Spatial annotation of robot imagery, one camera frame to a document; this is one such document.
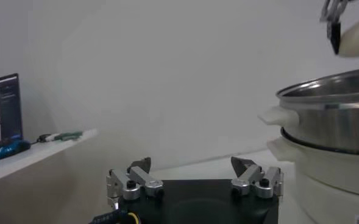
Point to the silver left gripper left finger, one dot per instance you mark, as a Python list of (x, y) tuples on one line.
[(145, 179)]

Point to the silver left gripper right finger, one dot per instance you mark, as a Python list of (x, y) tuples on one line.
[(247, 179)]

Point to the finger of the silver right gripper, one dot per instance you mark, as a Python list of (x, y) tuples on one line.
[(334, 35)]

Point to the green circuit board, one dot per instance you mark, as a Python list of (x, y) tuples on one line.
[(69, 135)]

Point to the small white adapter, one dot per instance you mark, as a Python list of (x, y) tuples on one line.
[(51, 137)]

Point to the white side table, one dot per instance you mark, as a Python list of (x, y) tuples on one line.
[(30, 156)]

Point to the blue computer mouse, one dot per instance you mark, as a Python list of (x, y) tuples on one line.
[(8, 149)]

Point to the black laptop screen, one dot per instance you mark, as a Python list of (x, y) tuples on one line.
[(2, 106)]

